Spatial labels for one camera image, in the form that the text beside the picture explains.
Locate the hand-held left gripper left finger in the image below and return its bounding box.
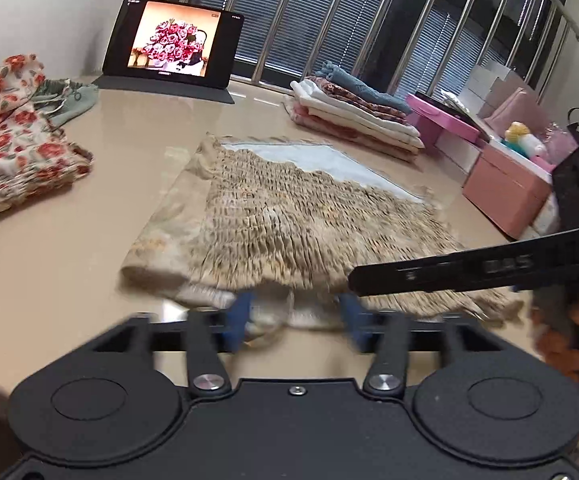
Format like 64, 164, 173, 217
92, 291, 256, 397

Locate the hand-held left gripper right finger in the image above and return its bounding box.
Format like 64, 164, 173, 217
338, 291, 513, 402

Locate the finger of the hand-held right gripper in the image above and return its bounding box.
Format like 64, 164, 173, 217
348, 259, 405, 297

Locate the beige smocked dress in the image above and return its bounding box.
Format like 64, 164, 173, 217
119, 132, 525, 346

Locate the pink translucent gift bag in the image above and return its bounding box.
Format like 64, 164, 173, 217
542, 122, 579, 162

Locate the salmon pink storage box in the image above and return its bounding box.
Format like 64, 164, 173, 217
462, 147, 556, 241

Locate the yellow white plush toy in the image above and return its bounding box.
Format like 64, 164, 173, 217
502, 122, 547, 158

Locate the pink cushion pouch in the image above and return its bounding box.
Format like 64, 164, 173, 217
482, 87, 553, 133

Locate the white box beside magenta box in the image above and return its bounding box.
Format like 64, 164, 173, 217
437, 130, 485, 173

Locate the cream folded garment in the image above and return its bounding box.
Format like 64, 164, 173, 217
284, 97, 425, 151

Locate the white cardboard box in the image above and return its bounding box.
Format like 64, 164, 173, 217
469, 72, 511, 102
477, 61, 526, 87
463, 91, 500, 117

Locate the magenta square box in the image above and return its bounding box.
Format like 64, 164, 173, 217
417, 110, 443, 155

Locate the magenta flat box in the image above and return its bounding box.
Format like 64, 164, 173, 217
406, 92, 493, 143

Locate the black flat box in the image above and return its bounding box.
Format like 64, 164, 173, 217
413, 90, 480, 128

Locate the dark red patterned folded garment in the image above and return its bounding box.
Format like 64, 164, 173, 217
303, 76, 410, 123

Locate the teal folded knit garment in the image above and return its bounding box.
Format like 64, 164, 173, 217
314, 60, 414, 116

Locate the stainless steel window railing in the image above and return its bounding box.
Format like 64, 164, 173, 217
169, 0, 579, 106

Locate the dark framed window with blinds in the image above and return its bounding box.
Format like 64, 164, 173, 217
169, 0, 575, 106

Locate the red floral garment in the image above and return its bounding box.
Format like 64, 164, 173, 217
0, 53, 95, 225

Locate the black tablet with folio case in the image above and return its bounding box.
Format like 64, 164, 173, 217
92, 0, 245, 105

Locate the sage green drawstring garment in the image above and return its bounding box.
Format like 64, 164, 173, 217
29, 77, 101, 126

